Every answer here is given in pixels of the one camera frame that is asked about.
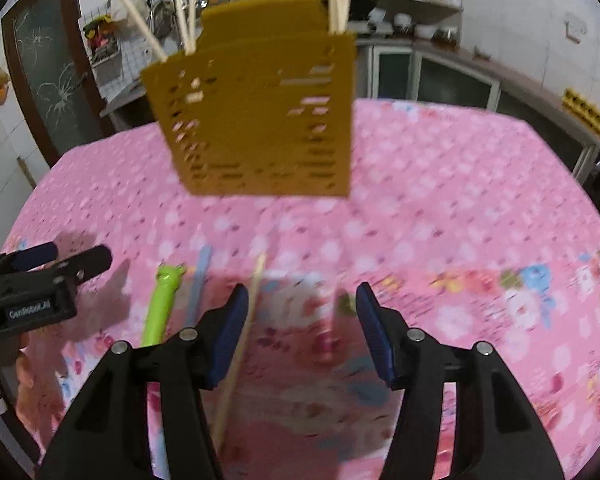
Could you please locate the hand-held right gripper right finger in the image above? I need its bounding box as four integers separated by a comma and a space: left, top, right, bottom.
355, 281, 566, 480

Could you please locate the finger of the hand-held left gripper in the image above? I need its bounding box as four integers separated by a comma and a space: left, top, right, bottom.
54, 245, 114, 289
0, 241, 60, 281

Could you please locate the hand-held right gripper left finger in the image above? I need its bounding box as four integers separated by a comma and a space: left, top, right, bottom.
37, 282, 251, 480

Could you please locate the light blue plastic spoon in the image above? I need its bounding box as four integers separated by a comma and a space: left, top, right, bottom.
159, 245, 215, 480

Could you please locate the green handled metal fork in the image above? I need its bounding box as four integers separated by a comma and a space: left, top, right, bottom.
139, 262, 187, 348

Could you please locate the yellow slotted utensil holder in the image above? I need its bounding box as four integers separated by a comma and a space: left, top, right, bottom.
140, 0, 357, 198

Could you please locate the person's left hand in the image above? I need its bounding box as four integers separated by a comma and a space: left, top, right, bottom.
15, 332, 44, 411

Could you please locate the pink floral tablecloth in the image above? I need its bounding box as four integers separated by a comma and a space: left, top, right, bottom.
2, 97, 600, 480

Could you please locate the brown framed glass door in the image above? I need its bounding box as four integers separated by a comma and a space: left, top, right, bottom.
1, 0, 103, 161

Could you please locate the kitchen counter cabinet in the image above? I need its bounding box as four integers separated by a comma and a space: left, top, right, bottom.
355, 35, 600, 181

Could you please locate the yellow egg carton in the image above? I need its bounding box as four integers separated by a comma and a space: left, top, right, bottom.
562, 89, 600, 136

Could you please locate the wall caddy with gloves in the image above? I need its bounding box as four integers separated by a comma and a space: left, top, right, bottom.
82, 14, 123, 68

